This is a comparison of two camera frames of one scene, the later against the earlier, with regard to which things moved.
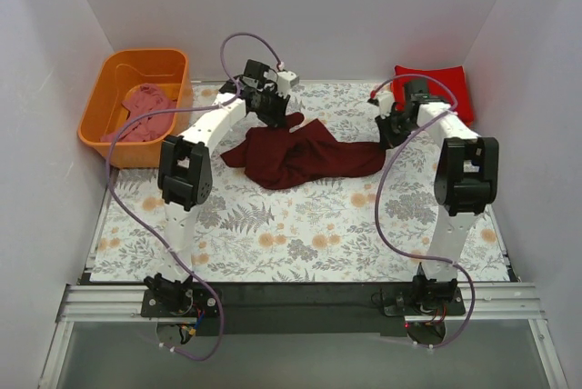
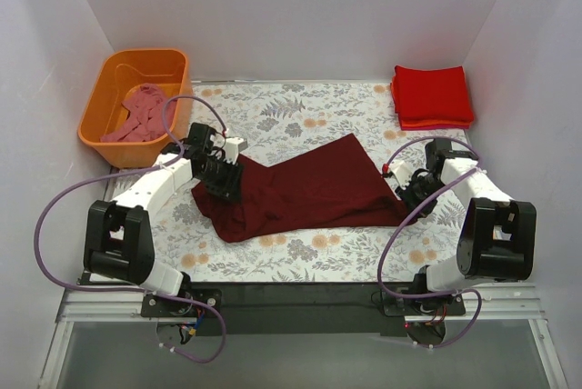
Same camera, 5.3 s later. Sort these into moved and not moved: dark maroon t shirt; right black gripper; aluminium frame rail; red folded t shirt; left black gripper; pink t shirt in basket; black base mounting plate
Moved: dark maroon t shirt; right black gripper; left black gripper
Not moved: black base mounting plate; aluminium frame rail; red folded t shirt; pink t shirt in basket
